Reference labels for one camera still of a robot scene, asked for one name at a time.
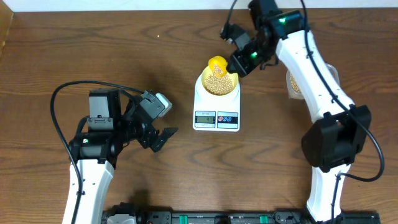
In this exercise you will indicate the yellow measuring scoop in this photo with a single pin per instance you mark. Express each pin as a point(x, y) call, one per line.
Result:
point(218, 66)

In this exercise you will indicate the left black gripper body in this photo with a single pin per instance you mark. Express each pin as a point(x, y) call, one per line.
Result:
point(134, 127)

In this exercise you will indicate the yellow bowl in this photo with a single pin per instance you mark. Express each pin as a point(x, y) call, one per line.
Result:
point(216, 85)

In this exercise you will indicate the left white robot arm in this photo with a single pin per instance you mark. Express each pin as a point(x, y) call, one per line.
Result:
point(100, 138)

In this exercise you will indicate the white digital kitchen scale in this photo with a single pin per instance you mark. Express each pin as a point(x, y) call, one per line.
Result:
point(214, 112)

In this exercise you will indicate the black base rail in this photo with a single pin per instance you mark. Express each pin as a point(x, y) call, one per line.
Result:
point(128, 213)

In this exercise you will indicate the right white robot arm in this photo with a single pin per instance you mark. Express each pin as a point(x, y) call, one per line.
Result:
point(339, 127)

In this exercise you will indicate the clear container of soybeans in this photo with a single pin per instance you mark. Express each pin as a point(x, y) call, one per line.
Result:
point(294, 90)

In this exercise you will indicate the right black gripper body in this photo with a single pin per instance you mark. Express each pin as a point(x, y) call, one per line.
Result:
point(259, 53)

